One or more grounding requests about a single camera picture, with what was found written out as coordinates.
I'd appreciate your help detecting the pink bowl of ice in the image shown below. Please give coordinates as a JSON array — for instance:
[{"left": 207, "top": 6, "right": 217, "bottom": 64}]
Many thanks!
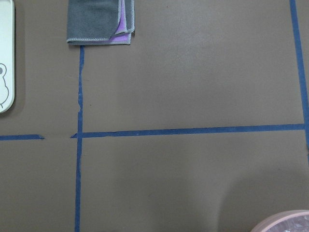
[{"left": 251, "top": 210, "right": 309, "bottom": 232}]

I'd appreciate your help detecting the grey purple folded cloth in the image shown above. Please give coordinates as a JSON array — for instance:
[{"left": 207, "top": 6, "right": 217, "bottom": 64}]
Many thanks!
[{"left": 66, "top": 0, "right": 135, "bottom": 45}]

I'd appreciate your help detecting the cream bear serving tray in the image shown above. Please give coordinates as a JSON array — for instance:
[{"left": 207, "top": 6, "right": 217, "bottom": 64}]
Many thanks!
[{"left": 0, "top": 0, "right": 15, "bottom": 113}]

